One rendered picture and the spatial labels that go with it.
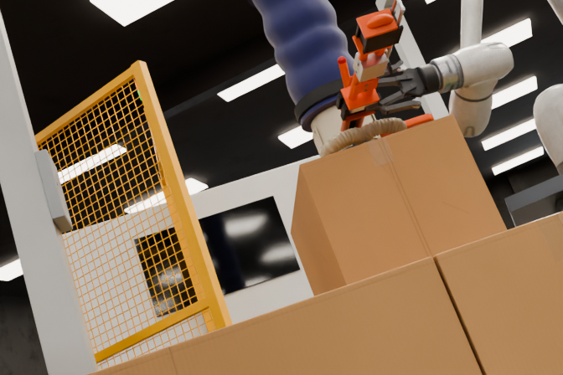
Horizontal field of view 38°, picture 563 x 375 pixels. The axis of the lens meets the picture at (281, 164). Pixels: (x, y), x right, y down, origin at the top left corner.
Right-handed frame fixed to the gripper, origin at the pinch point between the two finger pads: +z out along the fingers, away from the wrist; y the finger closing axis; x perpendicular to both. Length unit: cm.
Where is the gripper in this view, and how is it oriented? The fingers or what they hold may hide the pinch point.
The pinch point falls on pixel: (359, 98)
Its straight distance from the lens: 203.2
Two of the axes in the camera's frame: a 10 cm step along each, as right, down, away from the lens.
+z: -9.4, 2.8, -1.7
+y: 3.2, 8.9, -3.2
